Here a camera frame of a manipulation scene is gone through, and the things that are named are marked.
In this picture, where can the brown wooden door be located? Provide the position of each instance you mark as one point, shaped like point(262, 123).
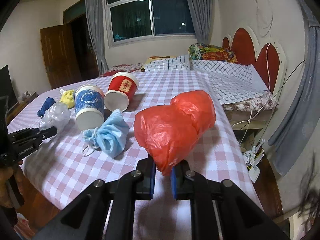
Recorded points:
point(59, 56)

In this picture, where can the white power strip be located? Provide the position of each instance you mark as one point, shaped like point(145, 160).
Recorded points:
point(252, 160)

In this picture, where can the blue face mask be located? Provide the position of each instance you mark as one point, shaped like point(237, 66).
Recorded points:
point(110, 137)

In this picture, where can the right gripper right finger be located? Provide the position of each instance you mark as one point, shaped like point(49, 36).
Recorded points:
point(220, 210)

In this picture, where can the red paper cup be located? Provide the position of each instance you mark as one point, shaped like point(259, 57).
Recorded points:
point(121, 90)

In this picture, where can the yellow cloth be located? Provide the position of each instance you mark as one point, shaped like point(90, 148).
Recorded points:
point(67, 97)

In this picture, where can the grey curtain left of window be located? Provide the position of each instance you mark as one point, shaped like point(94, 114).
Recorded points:
point(94, 15)

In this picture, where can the floral red bedspread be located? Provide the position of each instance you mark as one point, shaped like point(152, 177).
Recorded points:
point(129, 68)

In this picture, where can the grey curtain near side window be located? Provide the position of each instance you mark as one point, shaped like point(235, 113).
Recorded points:
point(298, 125)

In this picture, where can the left hand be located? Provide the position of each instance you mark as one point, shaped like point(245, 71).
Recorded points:
point(5, 174)

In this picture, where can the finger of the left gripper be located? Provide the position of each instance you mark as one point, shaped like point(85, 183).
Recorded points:
point(47, 133)

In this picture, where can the clear plastic bag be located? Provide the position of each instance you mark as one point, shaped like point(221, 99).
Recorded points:
point(58, 116)

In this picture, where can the red plastic bag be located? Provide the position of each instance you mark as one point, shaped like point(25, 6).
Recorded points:
point(169, 132)

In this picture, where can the colourful pillow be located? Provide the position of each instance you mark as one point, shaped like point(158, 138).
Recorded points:
point(200, 51)

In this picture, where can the red white headboard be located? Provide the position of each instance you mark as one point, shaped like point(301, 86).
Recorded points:
point(267, 57)

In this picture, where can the grey curtain of window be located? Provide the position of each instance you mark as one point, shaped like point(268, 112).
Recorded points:
point(201, 12)
point(94, 15)

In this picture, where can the cream bed frame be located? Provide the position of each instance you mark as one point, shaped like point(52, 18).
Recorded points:
point(248, 117)

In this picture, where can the dark blue cloth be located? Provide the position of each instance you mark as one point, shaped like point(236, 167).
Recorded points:
point(46, 105)

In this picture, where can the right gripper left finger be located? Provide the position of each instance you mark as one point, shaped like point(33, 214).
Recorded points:
point(104, 210)

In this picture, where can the blue white paper cup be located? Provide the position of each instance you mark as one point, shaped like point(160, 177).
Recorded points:
point(89, 107)

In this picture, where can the black grid white blanket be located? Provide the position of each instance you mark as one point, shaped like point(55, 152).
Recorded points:
point(231, 82)

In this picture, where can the window with white frame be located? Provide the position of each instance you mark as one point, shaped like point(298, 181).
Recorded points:
point(136, 20)

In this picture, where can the grey curtain right of window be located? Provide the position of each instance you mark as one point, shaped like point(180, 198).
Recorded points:
point(201, 12)

